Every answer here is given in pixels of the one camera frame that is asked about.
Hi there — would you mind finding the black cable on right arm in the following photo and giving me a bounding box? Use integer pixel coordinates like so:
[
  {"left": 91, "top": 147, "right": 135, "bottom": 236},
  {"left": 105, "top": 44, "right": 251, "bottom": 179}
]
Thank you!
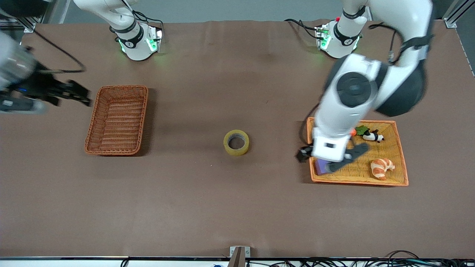
[{"left": 33, "top": 29, "right": 87, "bottom": 73}]

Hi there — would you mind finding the toy croissant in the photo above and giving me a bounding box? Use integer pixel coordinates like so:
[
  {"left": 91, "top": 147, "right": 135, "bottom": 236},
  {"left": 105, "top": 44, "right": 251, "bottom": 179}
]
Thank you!
[{"left": 370, "top": 158, "right": 396, "bottom": 181}]

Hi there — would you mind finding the metal table edge rail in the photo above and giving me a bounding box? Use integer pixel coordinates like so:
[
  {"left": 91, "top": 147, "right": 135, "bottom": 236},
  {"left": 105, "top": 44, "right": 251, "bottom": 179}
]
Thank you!
[{"left": 0, "top": 255, "right": 475, "bottom": 261}]

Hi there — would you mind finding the black cable bundle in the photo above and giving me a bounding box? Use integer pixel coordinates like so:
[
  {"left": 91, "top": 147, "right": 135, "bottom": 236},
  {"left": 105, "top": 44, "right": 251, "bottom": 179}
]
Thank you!
[{"left": 247, "top": 250, "right": 475, "bottom": 267}]

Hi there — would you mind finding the orange-rimmed yellow wicker basket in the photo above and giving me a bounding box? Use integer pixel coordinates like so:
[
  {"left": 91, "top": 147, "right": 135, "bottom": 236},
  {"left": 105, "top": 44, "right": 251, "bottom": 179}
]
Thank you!
[{"left": 307, "top": 117, "right": 409, "bottom": 187}]

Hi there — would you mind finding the grey metal table bracket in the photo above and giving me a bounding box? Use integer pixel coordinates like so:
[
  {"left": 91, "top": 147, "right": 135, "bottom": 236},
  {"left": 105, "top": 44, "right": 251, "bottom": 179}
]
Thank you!
[{"left": 229, "top": 246, "right": 251, "bottom": 267}]

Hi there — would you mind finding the black base cable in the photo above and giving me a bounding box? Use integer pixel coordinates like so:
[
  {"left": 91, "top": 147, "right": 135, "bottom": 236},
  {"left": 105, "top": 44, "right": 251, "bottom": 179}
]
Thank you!
[
  {"left": 284, "top": 18, "right": 320, "bottom": 40},
  {"left": 118, "top": 0, "right": 164, "bottom": 31}
]

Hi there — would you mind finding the brown table cloth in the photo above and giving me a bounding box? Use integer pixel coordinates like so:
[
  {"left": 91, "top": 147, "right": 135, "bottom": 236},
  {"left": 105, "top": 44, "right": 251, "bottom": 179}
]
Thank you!
[{"left": 0, "top": 19, "right": 475, "bottom": 258}]

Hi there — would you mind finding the yellowish clear tape roll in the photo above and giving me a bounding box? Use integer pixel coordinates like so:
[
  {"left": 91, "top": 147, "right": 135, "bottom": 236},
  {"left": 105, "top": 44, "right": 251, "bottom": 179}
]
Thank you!
[{"left": 223, "top": 129, "right": 250, "bottom": 156}]

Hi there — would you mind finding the aluminium frame profile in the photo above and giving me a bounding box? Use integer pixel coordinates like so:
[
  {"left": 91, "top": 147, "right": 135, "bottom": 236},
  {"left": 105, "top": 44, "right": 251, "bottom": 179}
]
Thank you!
[
  {"left": 443, "top": 0, "right": 475, "bottom": 29},
  {"left": 0, "top": 0, "right": 50, "bottom": 33}
]

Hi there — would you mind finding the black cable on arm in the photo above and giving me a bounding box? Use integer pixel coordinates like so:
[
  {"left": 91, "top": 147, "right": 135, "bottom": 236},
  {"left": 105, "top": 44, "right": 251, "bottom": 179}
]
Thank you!
[
  {"left": 299, "top": 22, "right": 404, "bottom": 146},
  {"left": 33, "top": 29, "right": 87, "bottom": 73}
]

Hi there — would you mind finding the toy panda figurine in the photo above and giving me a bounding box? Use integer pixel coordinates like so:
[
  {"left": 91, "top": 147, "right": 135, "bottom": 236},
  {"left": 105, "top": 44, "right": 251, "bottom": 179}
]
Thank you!
[{"left": 363, "top": 129, "right": 385, "bottom": 144}]

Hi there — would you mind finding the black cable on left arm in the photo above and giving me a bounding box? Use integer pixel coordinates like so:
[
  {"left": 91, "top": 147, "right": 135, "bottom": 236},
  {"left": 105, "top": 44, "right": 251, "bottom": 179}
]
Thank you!
[{"left": 299, "top": 22, "right": 404, "bottom": 146}]

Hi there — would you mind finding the brown wicker basket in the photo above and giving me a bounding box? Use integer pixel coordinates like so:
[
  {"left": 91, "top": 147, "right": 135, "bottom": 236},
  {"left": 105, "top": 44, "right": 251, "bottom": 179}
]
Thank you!
[{"left": 85, "top": 85, "right": 149, "bottom": 156}]

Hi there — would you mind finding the black right base cable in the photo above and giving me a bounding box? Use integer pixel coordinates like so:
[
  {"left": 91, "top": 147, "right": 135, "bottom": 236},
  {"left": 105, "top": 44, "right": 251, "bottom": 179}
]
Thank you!
[{"left": 118, "top": 0, "right": 164, "bottom": 31}]

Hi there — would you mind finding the black left base cable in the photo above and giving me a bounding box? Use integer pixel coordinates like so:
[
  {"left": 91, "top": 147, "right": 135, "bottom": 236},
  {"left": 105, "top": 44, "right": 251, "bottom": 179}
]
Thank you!
[{"left": 284, "top": 18, "right": 320, "bottom": 40}]

